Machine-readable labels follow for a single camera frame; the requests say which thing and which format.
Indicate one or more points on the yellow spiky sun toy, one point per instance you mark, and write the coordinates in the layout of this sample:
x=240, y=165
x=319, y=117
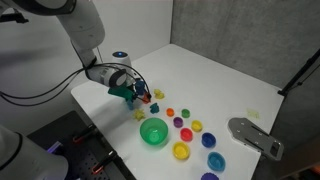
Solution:
x=139, y=114

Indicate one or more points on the large purple cup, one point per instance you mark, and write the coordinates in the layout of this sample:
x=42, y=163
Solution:
x=210, y=176

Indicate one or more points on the small purple cup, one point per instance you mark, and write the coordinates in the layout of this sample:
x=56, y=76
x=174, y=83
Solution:
x=178, y=122

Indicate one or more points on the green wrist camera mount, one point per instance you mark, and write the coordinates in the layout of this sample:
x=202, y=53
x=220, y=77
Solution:
x=120, y=92

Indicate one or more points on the red cup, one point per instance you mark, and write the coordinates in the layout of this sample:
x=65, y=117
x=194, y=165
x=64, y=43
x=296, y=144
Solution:
x=186, y=134

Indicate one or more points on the teal cup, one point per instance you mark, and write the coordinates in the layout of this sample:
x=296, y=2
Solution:
x=216, y=161

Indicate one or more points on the light blue toy elephant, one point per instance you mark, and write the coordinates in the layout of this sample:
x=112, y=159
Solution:
x=130, y=105

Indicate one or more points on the black pole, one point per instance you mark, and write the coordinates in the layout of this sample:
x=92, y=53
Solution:
x=298, y=73

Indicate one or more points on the black perforated base board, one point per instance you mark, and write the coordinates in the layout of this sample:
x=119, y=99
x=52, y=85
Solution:
x=53, y=133

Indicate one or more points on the large yellow cup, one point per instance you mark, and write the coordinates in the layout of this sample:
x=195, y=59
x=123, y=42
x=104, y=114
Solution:
x=181, y=150

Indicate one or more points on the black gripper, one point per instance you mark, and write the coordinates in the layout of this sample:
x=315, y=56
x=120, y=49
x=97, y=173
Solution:
x=130, y=81

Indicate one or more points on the gray metal plate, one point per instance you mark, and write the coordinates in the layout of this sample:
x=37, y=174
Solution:
x=250, y=135

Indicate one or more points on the black mounting bar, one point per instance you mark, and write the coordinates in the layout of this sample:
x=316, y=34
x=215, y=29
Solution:
x=13, y=17

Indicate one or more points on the teal toy animal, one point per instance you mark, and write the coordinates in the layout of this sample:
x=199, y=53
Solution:
x=154, y=108

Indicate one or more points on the yellow toy duck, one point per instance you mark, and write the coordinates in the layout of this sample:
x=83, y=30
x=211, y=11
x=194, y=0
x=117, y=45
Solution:
x=158, y=94

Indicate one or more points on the orange toy animal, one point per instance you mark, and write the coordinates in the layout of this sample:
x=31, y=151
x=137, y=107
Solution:
x=146, y=99

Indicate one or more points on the dark blue cup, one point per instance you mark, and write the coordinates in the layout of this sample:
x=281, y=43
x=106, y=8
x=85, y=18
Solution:
x=208, y=140

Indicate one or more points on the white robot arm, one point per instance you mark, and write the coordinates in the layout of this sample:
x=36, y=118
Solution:
x=83, y=26

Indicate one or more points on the small orange cup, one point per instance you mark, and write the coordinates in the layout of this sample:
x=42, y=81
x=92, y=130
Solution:
x=170, y=112

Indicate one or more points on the small green cup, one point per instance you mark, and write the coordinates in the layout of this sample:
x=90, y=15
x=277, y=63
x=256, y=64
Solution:
x=185, y=113

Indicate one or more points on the small yellow cup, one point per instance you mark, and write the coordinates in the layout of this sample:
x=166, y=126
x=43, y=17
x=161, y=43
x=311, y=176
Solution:
x=196, y=126

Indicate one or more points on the green plastic bowl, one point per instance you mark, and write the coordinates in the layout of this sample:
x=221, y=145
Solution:
x=153, y=131

